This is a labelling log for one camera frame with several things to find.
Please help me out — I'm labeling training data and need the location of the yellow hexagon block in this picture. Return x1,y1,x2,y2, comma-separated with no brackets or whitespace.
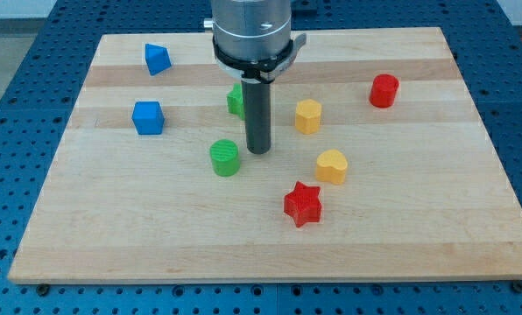
294,99,322,135

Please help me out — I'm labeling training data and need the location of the blue cube block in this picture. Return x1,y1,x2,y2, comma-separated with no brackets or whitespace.
131,101,165,135

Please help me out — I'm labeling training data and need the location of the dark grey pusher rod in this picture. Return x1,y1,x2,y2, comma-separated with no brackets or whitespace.
242,82,272,155

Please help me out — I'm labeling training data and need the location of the wooden board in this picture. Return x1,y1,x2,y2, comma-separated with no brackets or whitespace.
9,27,522,285

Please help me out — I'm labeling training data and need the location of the red cylinder block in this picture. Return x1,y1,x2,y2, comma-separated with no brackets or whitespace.
369,73,399,109

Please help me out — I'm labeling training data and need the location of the red star block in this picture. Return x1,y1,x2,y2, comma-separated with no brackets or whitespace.
283,181,322,228

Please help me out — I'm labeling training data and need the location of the green star block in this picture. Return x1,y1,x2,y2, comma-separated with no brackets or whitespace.
226,83,244,121

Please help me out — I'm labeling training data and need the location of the black clamp ring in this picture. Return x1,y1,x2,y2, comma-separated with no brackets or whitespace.
212,32,308,85

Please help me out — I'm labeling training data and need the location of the yellow heart block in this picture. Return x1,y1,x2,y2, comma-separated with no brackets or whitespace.
314,149,349,185

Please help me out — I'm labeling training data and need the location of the blue triangle block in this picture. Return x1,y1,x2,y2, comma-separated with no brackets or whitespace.
145,44,172,76

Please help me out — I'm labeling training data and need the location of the green cylinder block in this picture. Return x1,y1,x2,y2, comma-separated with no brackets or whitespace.
209,139,241,177

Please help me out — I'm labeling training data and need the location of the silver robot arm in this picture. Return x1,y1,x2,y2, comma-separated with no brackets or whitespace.
210,0,292,61

